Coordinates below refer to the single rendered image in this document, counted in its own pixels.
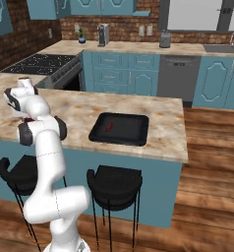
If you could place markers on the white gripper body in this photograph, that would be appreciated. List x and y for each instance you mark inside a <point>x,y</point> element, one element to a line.
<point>10,104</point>

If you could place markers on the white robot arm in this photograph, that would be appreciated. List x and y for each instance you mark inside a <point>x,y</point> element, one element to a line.
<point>48,170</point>

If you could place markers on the red chili pepper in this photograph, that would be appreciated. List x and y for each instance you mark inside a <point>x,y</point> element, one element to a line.
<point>109,126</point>

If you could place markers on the black rectangular tray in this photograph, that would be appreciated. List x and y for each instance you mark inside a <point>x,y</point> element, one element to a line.
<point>125,131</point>

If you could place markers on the dark red food piece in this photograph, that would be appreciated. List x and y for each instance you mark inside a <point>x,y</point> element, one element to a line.
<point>29,120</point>

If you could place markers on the silver stove with black hob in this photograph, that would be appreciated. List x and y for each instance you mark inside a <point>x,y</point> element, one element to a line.
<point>43,64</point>

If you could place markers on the black bar stool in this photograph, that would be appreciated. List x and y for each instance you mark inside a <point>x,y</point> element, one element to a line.
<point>22,174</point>
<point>115,187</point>

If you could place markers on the blue upper corner cupboard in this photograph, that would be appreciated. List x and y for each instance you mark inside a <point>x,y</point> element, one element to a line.
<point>0,16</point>

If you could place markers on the green plant in blue pot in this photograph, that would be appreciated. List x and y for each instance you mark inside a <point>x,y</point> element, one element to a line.
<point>81,35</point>

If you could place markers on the blue lower cupboard run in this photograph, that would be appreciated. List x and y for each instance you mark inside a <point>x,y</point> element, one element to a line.
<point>119,75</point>

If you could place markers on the blue cupboard run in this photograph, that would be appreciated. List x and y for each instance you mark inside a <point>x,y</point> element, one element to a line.
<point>119,75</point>
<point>89,7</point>

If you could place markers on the blue upper cupboard run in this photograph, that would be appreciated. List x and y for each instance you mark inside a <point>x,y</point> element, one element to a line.
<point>89,7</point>

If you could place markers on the grey kettle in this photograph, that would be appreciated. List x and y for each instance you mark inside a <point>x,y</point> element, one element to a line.
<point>164,40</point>

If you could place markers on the grey dishwasher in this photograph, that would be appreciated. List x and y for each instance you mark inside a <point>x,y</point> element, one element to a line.
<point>178,78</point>

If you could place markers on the blue kitchen island base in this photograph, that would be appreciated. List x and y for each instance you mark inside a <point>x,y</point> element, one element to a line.
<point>158,193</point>

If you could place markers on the grey framed window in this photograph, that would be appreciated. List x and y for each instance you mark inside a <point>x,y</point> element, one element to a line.
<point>194,14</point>

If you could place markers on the blue lower cupboards under sink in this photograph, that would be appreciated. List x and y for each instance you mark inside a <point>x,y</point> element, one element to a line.
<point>217,82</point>

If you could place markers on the grey sink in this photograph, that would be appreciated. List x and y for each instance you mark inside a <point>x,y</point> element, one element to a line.
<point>223,49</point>

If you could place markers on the silver tap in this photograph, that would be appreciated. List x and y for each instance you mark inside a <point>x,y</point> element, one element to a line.
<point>232,37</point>

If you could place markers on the white wall socket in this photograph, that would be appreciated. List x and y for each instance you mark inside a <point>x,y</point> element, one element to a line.
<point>141,31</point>
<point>149,30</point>
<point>77,28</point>
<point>50,33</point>

